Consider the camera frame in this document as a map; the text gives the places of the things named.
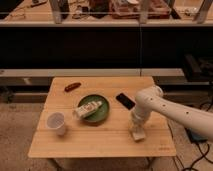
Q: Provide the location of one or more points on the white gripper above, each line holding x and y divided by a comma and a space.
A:
138, 121

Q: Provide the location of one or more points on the white sponge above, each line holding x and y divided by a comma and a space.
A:
138, 136

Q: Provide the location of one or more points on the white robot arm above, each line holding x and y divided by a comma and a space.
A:
151, 99

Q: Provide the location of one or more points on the black phone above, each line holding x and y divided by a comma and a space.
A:
125, 101

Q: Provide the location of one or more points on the green plate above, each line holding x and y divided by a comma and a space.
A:
103, 111

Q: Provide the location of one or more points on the white food package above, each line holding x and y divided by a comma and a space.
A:
87, 109

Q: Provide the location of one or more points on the wooden folding table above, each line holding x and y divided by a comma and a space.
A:
112, 137

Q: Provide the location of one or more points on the brown sausage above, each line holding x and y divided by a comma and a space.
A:
72, 86

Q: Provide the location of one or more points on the clear plastic cup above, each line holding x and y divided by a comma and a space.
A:
56, 123

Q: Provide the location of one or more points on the long workbench shelf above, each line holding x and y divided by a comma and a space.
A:
106, 13

